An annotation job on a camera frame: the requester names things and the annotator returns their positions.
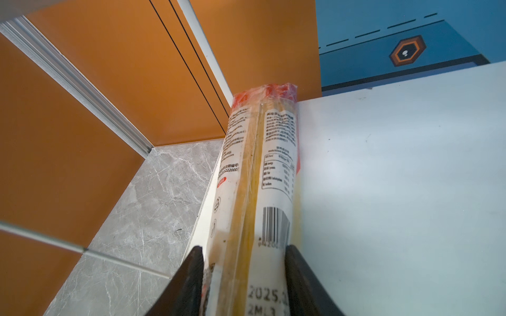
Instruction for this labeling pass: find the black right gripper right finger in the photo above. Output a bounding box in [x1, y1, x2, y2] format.
[285, 245, 345, 316]

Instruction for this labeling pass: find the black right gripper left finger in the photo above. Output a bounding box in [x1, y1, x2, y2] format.
[145, 246, 204, 316]

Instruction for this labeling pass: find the red spaghetti pack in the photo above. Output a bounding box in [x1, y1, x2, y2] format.
[200, 83, 300, 315]

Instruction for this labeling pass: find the white metal shelf rack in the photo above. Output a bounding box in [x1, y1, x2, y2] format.
[192, 62, 505, 315]

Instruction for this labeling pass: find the aluminium corner post left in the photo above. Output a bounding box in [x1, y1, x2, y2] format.
[1, 16, 154, 159]

